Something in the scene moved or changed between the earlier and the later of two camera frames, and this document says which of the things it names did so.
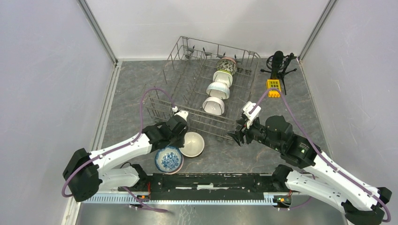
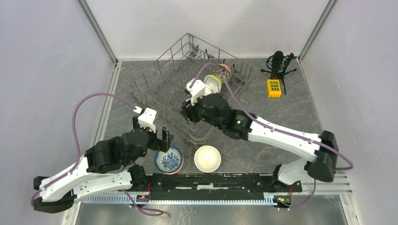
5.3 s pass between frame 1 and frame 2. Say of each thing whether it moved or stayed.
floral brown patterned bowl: moved
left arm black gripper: moved
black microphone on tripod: stayed
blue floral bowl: stayed
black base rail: stayed
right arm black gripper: moved
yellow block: stayed
